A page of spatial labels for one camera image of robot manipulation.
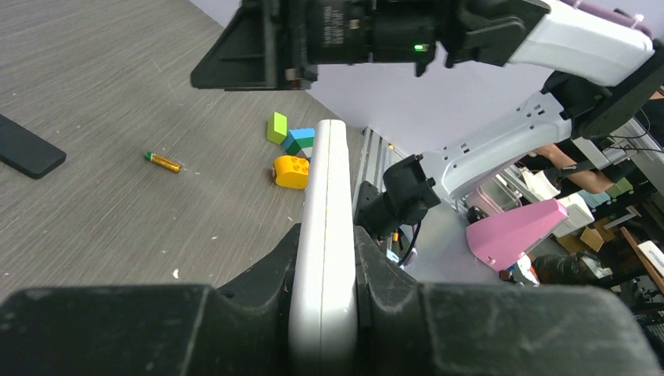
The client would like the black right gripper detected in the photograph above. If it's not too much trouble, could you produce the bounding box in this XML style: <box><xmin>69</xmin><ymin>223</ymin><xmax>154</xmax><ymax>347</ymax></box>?
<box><xmin>190</xmin><ymin>0</ymin><xmax>318</xmax><ymax>91</ymax></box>

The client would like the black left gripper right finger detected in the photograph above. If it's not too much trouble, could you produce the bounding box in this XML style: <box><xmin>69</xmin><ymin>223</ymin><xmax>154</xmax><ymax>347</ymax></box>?
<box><xmin>354</xmin><ymin>227</ymin><xmax>661</xmax><ymax>375</ymax></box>

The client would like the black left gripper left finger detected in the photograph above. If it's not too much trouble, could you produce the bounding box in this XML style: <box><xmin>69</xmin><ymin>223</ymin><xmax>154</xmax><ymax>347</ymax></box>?
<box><xmin>1</xmin><ymin>225</ymin><xmax>300</xmax><ymax>376</ymax></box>

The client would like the white air conditioner remote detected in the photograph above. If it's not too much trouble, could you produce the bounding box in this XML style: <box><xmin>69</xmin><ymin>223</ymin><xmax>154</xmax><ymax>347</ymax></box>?
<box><xmin>288</xmin><ymin>119</ymin><xmax>358</xmax><ymax>375</ymax></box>

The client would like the gold green battery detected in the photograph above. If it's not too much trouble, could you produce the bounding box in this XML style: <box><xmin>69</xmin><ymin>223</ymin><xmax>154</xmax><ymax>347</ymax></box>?
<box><xmin>144</xmin><ymin>151</ymin><xmax>182</xmax><ymax>173</ymax></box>

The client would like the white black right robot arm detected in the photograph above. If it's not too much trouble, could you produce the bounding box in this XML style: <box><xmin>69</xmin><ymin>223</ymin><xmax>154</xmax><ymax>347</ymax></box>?
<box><xmin>190</xmin><ymin>1</ymin><xmax>663</xmax><ymax>199</ymax></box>

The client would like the person forearm in background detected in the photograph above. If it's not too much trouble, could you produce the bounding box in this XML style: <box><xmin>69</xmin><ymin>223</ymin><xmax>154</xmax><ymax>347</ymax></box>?
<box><xmin>531</xmin><ymin>144</ymin><xmax>615</xmax><ymax>193</ymax></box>

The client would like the lime green toy brick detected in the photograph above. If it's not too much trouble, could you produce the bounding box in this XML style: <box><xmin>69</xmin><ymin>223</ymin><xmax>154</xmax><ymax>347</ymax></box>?
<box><xmin>265</xmin><ymin>112</ymin><xmax>288</xmax><ymax>145</ymax></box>

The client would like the blue green white brick stack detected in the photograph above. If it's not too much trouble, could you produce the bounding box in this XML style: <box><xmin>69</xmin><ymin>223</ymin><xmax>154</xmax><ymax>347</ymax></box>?
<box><xmin>281</xmin><ymin>128</ymin><xmax>316</xmax><ymax>161</ymax></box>

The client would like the yellow toy brick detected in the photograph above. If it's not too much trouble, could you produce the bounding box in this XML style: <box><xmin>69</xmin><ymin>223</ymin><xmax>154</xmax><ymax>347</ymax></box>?
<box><xmin>272</xmin><ymin>155</ymin><xmax>309</xmax><ymax>190</ymax></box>

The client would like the pink plastic object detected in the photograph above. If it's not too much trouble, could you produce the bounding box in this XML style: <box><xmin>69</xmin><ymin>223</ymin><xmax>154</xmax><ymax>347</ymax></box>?
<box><xmin>466</xmin><ymin>199</ymin><xmax>568</xmax><ymax>272</ymax></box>

